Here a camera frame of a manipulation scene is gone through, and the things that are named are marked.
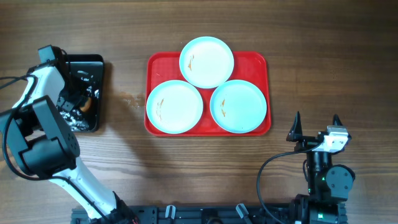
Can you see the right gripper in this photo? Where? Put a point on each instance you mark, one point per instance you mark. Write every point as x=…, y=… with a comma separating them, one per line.
x=296, y=134

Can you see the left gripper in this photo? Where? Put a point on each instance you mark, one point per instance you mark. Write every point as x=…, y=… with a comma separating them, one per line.
x=71, y=105

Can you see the green yellow sponge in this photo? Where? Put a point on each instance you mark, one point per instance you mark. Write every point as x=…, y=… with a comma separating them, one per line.
x=85, y=104

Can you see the light blue plate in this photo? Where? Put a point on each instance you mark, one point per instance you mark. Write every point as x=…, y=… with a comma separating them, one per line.
x=206, y=62
x=238, y=106
x=174, y=107

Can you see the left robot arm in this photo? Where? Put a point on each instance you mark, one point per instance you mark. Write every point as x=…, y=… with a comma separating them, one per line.
x=45, y=148

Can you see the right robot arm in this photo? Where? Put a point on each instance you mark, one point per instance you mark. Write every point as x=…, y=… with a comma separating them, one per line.
x=328, y=184

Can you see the black water basin tray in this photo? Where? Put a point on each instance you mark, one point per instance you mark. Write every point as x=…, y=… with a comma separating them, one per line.
x=89, y=70

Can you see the red plastic tray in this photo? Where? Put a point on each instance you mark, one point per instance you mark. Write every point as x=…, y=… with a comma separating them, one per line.
x=248, y=65

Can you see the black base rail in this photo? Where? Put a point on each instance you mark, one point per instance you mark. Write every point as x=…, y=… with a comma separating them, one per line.
x=238, y=214

